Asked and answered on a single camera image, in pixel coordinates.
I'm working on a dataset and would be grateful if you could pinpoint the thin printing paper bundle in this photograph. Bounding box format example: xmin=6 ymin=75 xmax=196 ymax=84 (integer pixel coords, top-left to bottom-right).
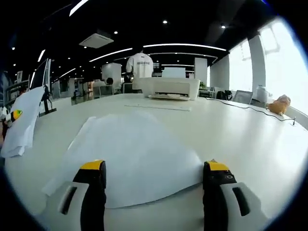
xmin=0 ymin=86 xmax=43 ymax=159

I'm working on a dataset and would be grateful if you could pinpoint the long ceiling light strip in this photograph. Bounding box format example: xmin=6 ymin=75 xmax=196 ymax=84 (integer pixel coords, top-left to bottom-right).
xmin=69 ymin=0 xmax=89 ymax=16

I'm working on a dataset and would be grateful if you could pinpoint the ceiling air conditioner panel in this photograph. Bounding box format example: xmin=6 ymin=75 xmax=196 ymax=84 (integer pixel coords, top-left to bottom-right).
xmin=79 ymin=33 xmax=114 ymax=49

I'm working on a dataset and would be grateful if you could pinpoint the large dark monitor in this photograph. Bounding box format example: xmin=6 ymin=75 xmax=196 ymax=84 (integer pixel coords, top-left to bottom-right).
xmin=28 ymin=58 xmax=58 ymax=118

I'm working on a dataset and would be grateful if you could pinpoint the orange plush toy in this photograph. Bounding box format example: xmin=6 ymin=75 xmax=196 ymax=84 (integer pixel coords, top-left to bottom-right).
xmin=268 ymin=94 xmax=291 ymax=116

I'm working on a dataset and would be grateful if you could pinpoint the black backpack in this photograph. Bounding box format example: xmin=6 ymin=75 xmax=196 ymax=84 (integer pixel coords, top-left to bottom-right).
xmin=216 ymin=90 xmax=233 ymax=101

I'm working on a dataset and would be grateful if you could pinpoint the large window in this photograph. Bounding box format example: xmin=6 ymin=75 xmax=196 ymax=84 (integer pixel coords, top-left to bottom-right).
xmin=259 ymin=20 xmax=308 ymax=116

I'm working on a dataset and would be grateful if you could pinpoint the grey office chair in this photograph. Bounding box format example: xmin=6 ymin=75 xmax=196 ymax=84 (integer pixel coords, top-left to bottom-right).
xmin=234 ymin=90 xmax=254 ymax=104

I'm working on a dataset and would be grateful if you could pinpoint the stack of white printing papers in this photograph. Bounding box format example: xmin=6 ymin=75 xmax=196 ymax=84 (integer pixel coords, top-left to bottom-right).
xmin=41 ymin=110 xmax=205 ymax=209

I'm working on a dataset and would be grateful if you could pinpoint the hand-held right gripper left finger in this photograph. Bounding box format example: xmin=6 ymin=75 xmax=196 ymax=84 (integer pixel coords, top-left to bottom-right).
xmin=48 ymin=159 xmax=107 ymax=231

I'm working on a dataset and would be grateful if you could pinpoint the white table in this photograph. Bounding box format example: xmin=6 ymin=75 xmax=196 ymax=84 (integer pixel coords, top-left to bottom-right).
xmin=3 ymin=92 xmax=308 ymax=231

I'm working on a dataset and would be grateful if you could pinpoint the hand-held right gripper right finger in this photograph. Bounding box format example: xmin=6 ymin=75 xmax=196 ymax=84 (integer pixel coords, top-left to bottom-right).
xmin=203 ymin=160 xmax=270 ymax=231

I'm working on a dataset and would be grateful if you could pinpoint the curved ceiling light strip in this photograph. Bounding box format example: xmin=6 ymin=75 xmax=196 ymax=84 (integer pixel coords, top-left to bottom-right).
xmin=89 ymin=43 xmax=227 ymax=62

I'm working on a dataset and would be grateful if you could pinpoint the white printer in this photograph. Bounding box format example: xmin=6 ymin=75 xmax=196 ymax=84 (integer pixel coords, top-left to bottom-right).
xmin=133 ymin=67 xmax=201 ymax=101

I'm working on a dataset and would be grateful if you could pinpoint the white container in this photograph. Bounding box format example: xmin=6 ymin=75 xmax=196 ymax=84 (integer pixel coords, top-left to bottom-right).
xmin=256 ymin=84 xmax=274 ymax=102

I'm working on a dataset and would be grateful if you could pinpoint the black table cable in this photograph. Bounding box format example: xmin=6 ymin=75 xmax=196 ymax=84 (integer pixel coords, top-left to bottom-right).
xmin=204 ymin=97 xmax=298 ymax=126

